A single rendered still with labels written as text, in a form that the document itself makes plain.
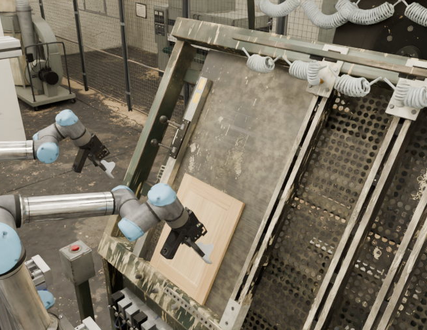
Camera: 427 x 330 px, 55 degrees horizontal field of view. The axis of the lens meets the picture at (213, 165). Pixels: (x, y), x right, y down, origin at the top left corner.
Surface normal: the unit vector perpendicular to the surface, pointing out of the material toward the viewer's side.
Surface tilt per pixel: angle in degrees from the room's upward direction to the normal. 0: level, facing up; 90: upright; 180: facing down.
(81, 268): 90
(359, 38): 90
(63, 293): 0
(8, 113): 90
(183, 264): 60
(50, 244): 0
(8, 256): 82
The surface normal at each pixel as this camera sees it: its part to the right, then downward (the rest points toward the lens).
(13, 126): 0.68, 0.35
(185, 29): -0.60, -0.17
